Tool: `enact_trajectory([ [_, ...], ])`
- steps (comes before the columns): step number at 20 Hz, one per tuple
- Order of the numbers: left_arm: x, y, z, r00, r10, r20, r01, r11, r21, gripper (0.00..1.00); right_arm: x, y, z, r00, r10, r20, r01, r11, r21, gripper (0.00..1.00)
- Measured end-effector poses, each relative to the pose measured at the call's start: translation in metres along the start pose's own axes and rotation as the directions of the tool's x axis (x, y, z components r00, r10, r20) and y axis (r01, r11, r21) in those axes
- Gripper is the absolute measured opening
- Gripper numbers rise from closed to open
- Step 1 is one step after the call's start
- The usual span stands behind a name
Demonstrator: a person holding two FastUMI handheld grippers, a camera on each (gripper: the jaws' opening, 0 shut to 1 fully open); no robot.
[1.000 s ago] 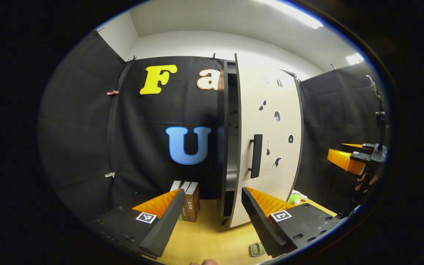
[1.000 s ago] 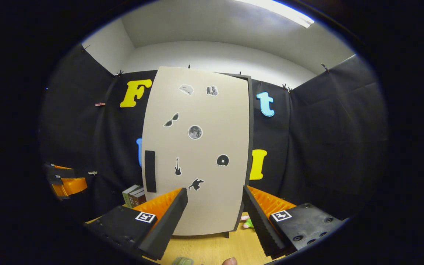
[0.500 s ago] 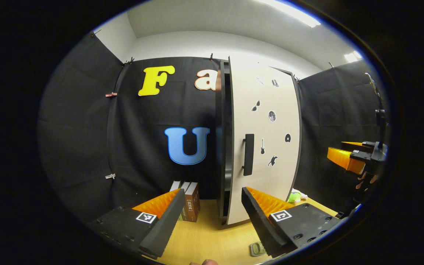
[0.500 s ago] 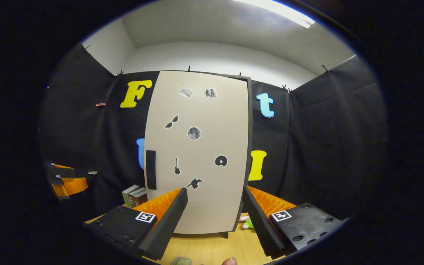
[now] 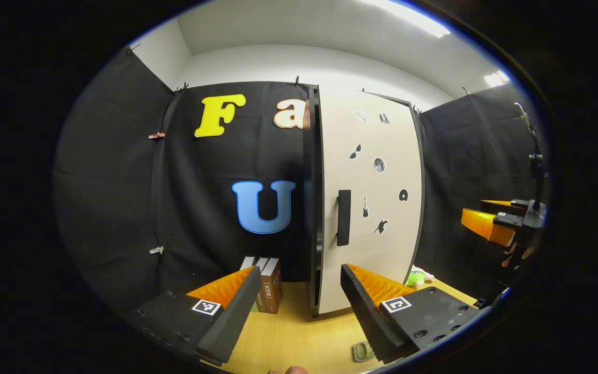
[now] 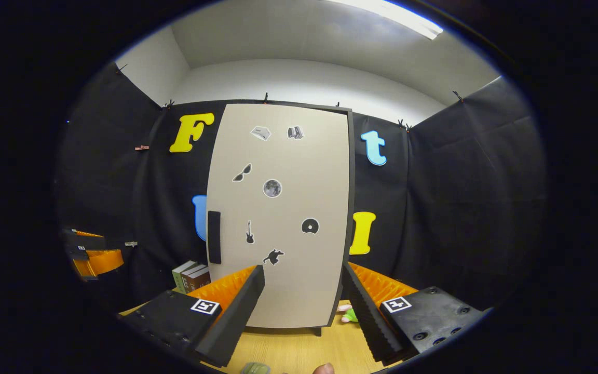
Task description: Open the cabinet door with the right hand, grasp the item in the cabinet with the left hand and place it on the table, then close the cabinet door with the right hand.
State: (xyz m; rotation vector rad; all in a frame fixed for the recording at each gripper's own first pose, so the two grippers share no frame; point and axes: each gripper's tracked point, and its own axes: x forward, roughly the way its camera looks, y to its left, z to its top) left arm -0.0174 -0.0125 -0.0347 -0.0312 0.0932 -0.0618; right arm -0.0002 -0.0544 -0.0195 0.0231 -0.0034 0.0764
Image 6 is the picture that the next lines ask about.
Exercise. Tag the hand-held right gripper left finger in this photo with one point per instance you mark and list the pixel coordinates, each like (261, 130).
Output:
(236, 322)

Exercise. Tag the green plush toy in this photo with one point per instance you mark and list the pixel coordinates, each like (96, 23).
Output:
(351, 314)

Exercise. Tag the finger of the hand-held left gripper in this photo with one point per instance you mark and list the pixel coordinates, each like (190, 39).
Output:
(102, 262)
(89, 239)

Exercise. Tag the long ceiling light panel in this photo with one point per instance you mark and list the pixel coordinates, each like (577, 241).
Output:
(392, 15)

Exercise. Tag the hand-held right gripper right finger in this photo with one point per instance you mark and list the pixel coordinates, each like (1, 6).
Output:
(369, 322)

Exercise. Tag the green book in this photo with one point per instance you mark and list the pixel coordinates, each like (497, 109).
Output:
(178, 278)

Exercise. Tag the black backdrop cloth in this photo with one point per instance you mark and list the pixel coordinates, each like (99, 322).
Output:
(460, 182)

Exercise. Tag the brown book white band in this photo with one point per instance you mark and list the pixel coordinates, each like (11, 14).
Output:
(189, 278)

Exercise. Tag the grey cabinet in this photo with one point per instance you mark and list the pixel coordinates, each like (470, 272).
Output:
(351, 182)

